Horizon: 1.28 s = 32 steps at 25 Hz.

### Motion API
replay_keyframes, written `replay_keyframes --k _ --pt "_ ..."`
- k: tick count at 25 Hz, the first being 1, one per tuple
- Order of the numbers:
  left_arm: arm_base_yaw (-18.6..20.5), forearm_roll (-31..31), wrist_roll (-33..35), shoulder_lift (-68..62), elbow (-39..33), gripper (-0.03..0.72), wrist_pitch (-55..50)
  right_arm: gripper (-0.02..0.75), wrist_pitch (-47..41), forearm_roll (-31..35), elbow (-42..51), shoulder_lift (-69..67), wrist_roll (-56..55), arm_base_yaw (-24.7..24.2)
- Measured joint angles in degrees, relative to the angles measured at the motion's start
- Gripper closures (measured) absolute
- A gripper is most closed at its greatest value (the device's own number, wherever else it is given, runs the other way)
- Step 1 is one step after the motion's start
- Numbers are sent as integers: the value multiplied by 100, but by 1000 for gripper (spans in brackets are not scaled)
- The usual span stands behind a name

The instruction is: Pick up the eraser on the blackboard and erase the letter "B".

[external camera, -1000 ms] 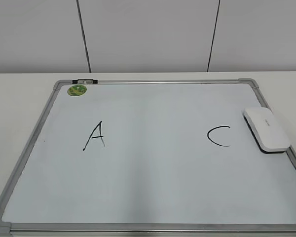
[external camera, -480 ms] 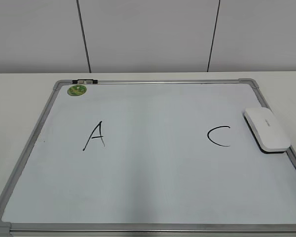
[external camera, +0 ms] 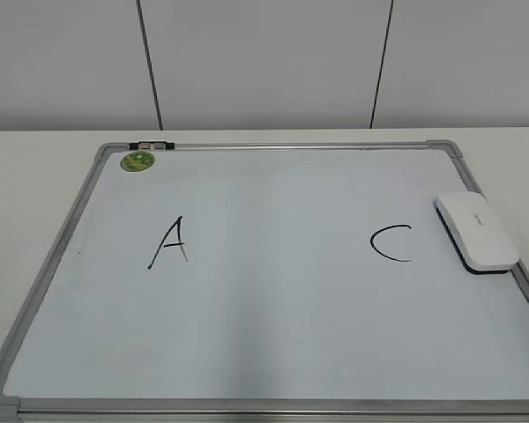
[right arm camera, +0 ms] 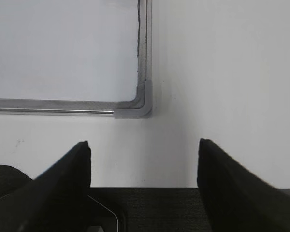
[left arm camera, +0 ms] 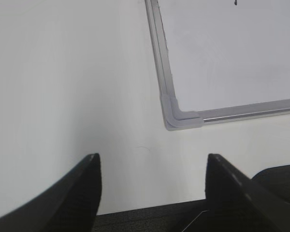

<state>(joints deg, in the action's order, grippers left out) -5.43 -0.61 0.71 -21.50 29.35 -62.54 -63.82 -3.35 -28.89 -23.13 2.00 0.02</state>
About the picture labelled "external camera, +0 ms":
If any green round magnet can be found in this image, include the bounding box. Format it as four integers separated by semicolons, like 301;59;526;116
120;152;155;173

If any white framed whiteboard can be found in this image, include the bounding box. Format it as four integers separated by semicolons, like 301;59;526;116
0;140;529;421

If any black silver hanging clip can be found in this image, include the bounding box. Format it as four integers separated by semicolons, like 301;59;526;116
128;140;175;151

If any white whiteboard eraser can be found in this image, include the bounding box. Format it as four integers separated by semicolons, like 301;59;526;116
436;191;520;273

